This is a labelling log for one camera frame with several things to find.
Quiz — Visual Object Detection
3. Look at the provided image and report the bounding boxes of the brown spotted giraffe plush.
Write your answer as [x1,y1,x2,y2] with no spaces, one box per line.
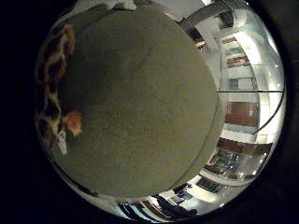
[35,23,84,157]

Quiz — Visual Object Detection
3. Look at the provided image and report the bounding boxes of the thin black cable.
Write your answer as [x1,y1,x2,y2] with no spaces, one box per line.
[216,89,286,135]

